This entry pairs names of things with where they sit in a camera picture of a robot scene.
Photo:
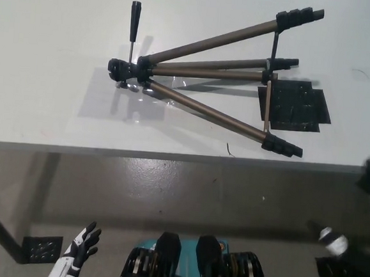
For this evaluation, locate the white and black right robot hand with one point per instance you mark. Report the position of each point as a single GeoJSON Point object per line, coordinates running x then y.
{"type": "Point", "coordinates": [335, 241]}

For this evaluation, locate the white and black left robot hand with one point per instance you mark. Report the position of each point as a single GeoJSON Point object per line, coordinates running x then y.
{"type": "Point", "coordinates": [80, 245]}

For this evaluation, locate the bronze and black camera tripod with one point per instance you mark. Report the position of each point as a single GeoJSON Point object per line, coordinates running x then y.
{"type": "Point", "coordinates": [120, 69]}

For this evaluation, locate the black table foot plate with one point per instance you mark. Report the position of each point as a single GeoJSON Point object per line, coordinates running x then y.
{"type": "Point", "coordinates": [41, 249]}

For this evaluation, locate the black tape patch on table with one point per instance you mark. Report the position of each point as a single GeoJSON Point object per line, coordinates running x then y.
{"type": "Point", "coordinates": [296, 105]}

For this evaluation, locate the clear glossy tape patch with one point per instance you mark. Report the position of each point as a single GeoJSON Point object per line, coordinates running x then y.
{"type": "Point", "coordinates": [104, 100]}

